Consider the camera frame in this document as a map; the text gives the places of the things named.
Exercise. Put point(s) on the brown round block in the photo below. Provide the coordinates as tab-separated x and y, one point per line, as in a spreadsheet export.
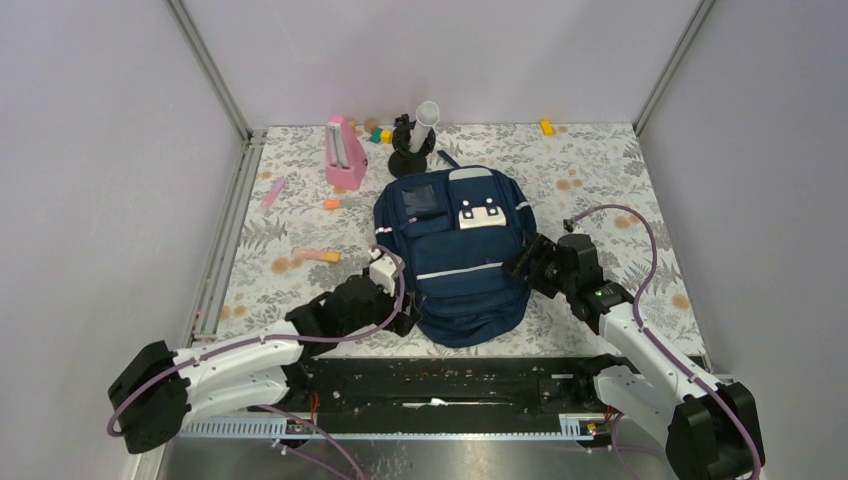
370	125

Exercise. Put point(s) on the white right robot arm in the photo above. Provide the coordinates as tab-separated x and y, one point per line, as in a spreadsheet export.
709	429

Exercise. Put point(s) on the black round stand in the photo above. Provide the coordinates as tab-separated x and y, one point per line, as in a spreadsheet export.
403	161

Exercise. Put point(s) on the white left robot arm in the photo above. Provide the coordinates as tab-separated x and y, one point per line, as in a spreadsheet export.
162	390

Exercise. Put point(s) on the navy blue backpack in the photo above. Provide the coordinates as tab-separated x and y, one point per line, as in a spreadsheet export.
455	230

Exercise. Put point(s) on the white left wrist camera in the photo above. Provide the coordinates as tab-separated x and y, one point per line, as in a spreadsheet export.
383	272

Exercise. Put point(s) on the orange yellow highlighter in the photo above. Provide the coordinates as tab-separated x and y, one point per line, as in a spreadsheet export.
317	255

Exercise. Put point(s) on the pink highlighter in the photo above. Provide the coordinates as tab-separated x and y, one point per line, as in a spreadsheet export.
273	194

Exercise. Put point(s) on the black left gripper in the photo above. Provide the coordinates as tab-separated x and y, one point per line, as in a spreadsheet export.
407	316

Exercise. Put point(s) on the pink rack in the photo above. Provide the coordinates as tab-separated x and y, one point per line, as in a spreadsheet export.
346	160

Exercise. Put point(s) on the green block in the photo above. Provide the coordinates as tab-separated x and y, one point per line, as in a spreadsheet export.
376	135

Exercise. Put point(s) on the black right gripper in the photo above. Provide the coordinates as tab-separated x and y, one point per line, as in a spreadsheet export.
541	250

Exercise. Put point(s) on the white cylinder on stand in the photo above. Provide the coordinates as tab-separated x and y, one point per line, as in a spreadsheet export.
427	116

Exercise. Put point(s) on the yellow block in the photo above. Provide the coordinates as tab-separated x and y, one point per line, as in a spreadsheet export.
546	127

